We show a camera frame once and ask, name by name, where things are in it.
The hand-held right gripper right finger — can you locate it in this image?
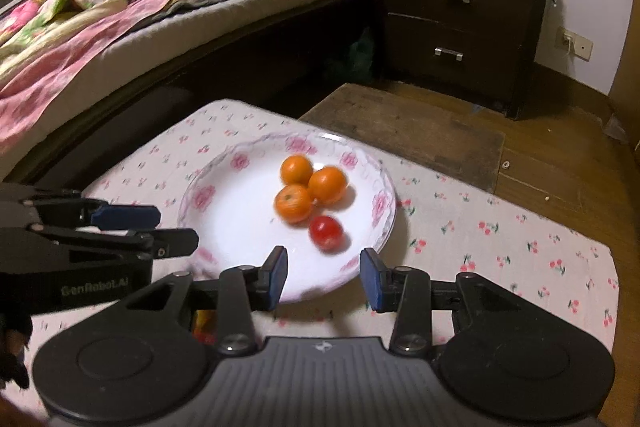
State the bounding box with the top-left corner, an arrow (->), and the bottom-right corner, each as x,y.
359,248 -> 526,356

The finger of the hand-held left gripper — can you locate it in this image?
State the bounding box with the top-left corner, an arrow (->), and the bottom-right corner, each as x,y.
29,198 -> 162,232
39,228 -> 200,260

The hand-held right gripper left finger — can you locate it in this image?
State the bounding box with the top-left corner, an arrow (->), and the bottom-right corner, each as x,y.
122,246 -> 290,356

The white pink flower plate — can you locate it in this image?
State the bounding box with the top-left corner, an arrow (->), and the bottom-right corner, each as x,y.
176,132 -> 398,305

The orange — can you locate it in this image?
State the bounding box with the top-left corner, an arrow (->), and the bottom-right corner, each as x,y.
307,167 -> 348,206
274,184 -> 314,224
280,154 -> 315,186

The person's left hand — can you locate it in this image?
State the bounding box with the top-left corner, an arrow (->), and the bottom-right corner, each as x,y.
0,313 -> 33,390

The cherry print tablecloth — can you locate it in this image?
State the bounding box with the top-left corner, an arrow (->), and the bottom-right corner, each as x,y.
20,98 -> 621,427

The low wooden bench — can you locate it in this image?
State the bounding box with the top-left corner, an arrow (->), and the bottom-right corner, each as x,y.
297,82 -> 507,194

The pink floral blanket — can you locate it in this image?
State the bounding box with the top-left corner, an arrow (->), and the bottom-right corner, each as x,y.
0,0 -> 371,142

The grey mattress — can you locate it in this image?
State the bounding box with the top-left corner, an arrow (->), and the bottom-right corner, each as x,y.
0,0 -> 371,168

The yellow green floral quilt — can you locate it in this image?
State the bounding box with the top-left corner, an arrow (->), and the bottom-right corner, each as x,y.
0,0 -> 131,78

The green bag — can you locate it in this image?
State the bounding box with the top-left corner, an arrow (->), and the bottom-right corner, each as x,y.
345,29 -> 376,80

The dark nightstand drawer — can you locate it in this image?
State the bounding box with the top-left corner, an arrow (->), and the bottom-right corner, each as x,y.
385,13 -> 533,102
387,0 -> 541,36

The dark wooden nightstand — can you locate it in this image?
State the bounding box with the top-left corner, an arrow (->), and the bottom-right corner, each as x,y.
370,0 -> 551,122

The tan wooden cabinet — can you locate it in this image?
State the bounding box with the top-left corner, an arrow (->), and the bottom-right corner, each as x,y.
607,0 -> 640,148

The wall socket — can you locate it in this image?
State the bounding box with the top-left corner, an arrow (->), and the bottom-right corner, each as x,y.
556,27 -> 595,60

